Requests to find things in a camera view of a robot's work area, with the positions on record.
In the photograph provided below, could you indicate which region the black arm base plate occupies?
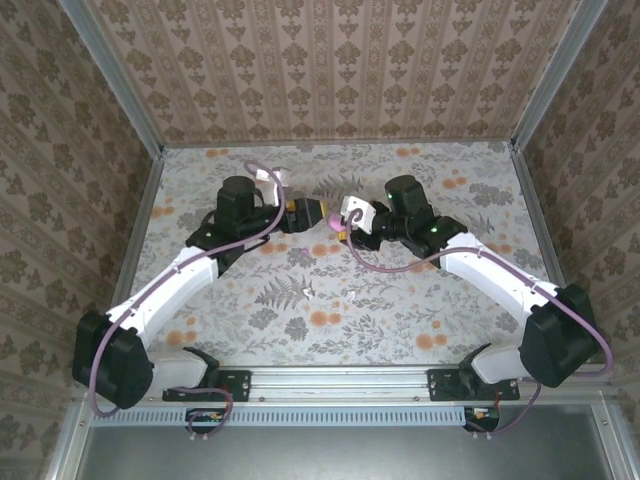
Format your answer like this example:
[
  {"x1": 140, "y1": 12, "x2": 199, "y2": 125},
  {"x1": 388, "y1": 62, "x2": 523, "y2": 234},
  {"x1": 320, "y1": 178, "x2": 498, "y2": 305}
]
[
  {"x1": 427, "y1": 368, "x2": 521, "y2": 403},
  {"x1": 162, "y1": 368, "x2": 252, "y2": 404}
]

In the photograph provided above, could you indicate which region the grey slotted cable duct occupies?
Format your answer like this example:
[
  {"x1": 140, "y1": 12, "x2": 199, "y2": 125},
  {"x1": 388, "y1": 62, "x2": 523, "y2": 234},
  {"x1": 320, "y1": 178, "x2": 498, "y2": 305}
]
[{"x1": 92, "y1": 405, "x2": 474, "y2": 427}]

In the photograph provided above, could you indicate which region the black connector board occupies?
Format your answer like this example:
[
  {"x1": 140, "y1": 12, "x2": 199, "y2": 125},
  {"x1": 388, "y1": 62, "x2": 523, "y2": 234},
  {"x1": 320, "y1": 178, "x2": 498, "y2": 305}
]
[
  {"x1": 185, "y1": 407, "x2": 226, "y2": 434},
  {"x1": 462, "y1": 407, "x2": 501, "y2": 432}
]

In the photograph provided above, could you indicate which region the aluminium frame post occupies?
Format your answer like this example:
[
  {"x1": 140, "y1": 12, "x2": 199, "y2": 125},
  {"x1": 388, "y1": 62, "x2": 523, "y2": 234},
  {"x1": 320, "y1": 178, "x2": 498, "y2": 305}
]
[
  {"x1": 509, "y1": 0, "x2": 610, "y2": 154},
  {"x1": 57, "y1": 0, "x2": 165, "y2": 159}
]

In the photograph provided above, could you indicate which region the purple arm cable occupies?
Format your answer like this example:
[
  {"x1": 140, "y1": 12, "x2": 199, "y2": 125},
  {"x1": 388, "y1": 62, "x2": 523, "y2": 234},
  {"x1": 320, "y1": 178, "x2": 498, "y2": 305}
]
[
  {"x1": 342, "y1": 208, "x2": 615, "y2": 439},
  {"x1": 88, "y1": 160, "x2": 289, "y2": 444}
]

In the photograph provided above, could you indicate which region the grey metal panel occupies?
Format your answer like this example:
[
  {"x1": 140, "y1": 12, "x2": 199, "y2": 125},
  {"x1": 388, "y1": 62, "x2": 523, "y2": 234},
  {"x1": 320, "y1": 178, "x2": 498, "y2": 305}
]
[{"x1": 44, "y1": 404, "x2": 640, "y2": 480}]

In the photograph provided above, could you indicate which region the aluminium table side rail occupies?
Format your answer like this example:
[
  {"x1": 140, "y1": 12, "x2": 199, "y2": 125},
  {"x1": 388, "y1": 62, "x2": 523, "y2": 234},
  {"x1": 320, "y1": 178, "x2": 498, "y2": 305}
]
[
  {"x1": 509, "y1": 144, "x2": 566, "y2": 291},
  {"x1": 112, "y1": 149, "x2": 166, "y2": 314}
]

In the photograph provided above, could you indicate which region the aluminium mounting rail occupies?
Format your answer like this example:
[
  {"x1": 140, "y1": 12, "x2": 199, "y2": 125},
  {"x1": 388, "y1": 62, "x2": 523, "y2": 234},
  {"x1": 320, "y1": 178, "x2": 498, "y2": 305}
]
[{"x1": 79, "y1": 364, "x2": 614, "y2": 406}]

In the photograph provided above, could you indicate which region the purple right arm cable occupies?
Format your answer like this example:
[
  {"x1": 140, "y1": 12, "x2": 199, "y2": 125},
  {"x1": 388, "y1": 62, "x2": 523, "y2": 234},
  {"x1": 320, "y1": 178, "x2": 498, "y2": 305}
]
[{"x1": 342, "y1": 208, "x2": 615, "y2": 439}]

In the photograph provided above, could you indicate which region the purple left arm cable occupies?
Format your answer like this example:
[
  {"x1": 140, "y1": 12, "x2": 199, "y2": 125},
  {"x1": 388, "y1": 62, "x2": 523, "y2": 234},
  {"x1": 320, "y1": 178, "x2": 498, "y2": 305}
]
[{"x1": 88, "y1": 160, "x2": 289, "y2": 444}]

